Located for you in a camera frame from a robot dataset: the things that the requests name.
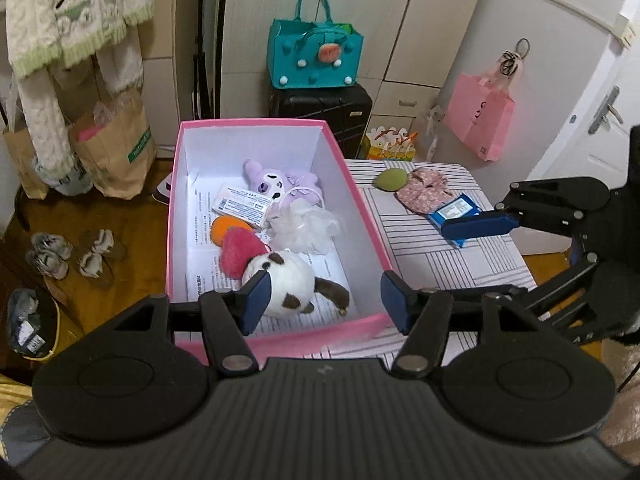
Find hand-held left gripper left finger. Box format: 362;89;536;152
112;270;273;378

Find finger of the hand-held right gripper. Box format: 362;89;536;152
440;176;616;241
447;252;601;333

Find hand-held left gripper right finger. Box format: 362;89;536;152
380;270;551;381

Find blue wet wipes pack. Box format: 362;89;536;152
427;193;486;249

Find white brown plush toy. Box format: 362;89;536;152
241;250;351;317

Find pink heart plush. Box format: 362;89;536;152
220;230;271;280

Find pink cardboard box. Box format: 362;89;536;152
165;119;401;367

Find orange plush toy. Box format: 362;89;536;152
210;216;256;247

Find white mesh bath sponge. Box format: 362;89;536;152
265;200;342;255

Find white tissue packet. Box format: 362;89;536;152
212;184;273;228

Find purple plush toy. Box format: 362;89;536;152
242;158;323;208

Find striped table cloth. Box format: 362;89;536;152
320;160;538;366

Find pink floral fabric pouch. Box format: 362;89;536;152
395;166;453;214

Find green oval pad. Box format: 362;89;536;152
374;168;411;193

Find clear plastic bag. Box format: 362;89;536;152
415;105;447;162

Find pink paper bag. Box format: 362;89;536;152
444;72;516;162

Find colourful gift bag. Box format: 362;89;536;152
360;127;418;162

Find white door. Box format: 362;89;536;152
530;30;640;221

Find brown slipper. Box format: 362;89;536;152
82;229;128;261
77;250;118;288

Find black suitcase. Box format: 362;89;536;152
268;82;374;161

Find brown paper bag green label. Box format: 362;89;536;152
67;87;158;200

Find grey sneaker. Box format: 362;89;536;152
32;232;73;261
25;247;70;281

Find white wardrobe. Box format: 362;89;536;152
175;0;501;161

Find black pole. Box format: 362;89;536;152
192;0;216;121

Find denim cloth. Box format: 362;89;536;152
7;287;51;358

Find teal felt tote bag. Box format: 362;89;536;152
267;0;365;90

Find plain brown paper bag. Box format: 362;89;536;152
2;122;51;200

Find cream knitted sweater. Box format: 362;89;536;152
5;0;156;196

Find black cable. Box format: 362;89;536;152
617;355;640;396

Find metal door handle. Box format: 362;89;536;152
589;86;625;135

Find hanging hair ties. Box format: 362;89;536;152
497;37;531;81

